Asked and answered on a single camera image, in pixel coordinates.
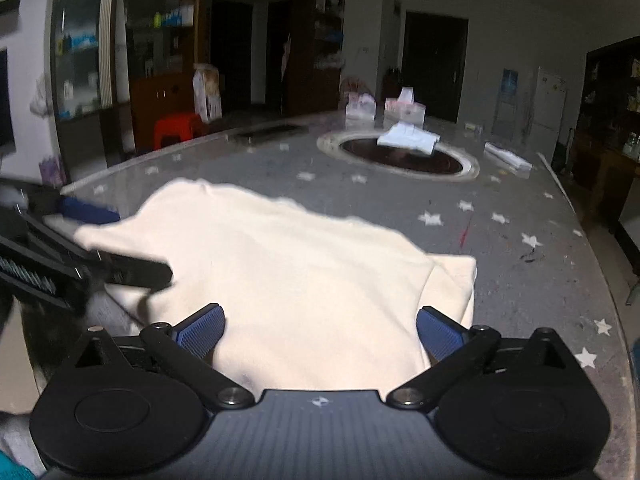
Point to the white paper bag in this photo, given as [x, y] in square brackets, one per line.
[207, 99]

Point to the white refrigerator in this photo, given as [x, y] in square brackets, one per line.
[546, 113]

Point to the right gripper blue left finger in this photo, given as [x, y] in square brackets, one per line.
[201, 331]

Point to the water dispenser with blue bottle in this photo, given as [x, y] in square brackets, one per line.
[506, 110]

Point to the pink tissue box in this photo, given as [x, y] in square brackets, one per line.
[404, 108]

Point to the round black induction cooktop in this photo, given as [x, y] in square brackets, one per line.
[446, 163]

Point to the dark wooden side table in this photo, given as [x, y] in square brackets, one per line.
[615, 176]

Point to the red plastic stool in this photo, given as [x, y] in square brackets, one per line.
[181, 126]

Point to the dark wooden door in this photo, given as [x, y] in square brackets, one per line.
[433, 60]

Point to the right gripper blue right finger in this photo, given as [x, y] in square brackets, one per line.
[439, 335]

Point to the black smartphone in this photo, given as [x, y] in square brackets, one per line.
[268, 134]

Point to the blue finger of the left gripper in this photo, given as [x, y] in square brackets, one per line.
[84, 212]
[135, 272]

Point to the cream beige sweater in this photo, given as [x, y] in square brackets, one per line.
[311, 302]

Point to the small pink white box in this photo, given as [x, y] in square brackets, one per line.
[360, 106]

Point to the white remote control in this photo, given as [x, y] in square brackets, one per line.
[509, 158]

